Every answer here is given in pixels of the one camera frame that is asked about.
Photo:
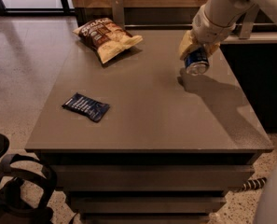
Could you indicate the grey drawer cabinet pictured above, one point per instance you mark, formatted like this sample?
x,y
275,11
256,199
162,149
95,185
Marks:
x,y
168,150

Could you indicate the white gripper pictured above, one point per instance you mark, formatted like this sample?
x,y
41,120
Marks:
x,y
210,29

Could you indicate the left metal bracket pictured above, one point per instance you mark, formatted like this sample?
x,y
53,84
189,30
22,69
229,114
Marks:
x,y
118,12

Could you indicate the brown white chip bag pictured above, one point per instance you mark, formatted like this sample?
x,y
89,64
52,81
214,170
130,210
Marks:
x,y
106,38

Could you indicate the metal bracket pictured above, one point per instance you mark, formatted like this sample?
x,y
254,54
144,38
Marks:
x,y
245,28
118,12

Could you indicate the blue pepsi can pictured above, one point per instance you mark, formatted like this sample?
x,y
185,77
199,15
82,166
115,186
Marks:
x,y
196,63

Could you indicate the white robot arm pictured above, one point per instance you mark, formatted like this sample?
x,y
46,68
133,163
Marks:
x,y
225,13

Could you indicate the dark blue snack packet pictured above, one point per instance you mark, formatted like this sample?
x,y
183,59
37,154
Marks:
x,y
85,106

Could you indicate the black backpack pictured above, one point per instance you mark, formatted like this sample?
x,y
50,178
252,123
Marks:
x,y
13,209

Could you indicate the right metal bracket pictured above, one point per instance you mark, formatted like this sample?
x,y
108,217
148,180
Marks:
x,y
245,28

